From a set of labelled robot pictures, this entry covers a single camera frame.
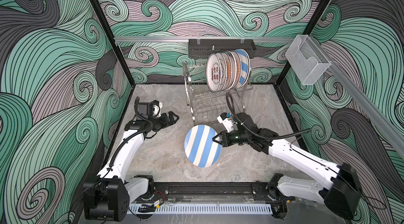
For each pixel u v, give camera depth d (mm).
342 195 372
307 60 789
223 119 690
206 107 1006
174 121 726
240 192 744
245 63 720
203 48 952
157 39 1807
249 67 698
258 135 543
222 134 698
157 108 683
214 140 724
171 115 728
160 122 698
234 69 691
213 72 796
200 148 756
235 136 633
